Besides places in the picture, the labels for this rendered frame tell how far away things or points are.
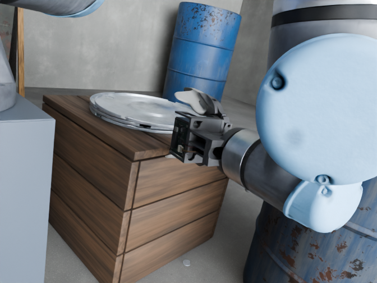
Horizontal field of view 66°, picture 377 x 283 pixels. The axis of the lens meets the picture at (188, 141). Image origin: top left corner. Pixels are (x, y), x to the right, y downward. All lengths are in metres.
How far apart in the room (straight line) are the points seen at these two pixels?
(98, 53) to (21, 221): 2.41
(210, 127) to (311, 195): 0.21
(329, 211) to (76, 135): 0.57
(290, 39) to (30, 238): 0.36
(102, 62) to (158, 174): 2.22
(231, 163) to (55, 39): 2.28
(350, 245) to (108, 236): 0.47
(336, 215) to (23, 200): 0.33
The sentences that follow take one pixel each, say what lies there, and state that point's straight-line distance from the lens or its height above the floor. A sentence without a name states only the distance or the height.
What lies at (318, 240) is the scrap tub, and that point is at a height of 0.26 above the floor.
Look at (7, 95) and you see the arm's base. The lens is 0.37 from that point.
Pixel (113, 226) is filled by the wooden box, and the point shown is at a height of 0.17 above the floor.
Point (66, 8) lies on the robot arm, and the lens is 0.46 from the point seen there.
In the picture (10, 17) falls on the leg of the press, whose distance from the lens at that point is 0.92.
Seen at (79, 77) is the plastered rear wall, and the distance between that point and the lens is 2.69.
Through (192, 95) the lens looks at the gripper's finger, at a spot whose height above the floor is 0.47.
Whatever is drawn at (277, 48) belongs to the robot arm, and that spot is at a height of 0.57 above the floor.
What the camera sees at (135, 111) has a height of 0.38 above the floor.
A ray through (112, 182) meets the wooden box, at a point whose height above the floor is 0.26.
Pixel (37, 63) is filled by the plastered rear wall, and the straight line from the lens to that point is 2.53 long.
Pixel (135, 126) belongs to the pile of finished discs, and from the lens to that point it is 0.70.
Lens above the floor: 0.56
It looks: 18 degrees down
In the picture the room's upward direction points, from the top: 13 degrees clockwise
